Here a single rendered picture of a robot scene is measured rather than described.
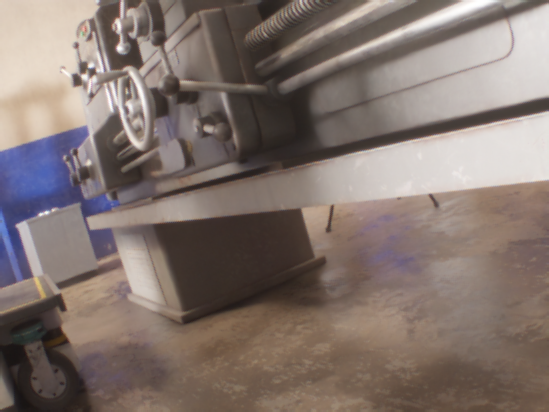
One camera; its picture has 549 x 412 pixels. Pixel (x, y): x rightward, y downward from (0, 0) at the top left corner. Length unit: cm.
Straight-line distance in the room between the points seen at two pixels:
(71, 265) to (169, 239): 212
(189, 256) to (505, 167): 153
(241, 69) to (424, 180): 50
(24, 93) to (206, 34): 456
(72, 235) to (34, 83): 208
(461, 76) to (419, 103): 10
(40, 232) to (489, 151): 359
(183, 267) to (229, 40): 111
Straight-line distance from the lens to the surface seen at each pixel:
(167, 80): 88
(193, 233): 194
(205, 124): 97
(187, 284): 194
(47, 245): 392
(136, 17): 114
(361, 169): 70
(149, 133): 116
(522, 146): 53
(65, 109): 547
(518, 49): 71
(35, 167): 533
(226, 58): 99
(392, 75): 85
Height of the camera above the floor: 50
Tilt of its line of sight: 5 degrees down
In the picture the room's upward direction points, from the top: 17 degrees counter-clockwise
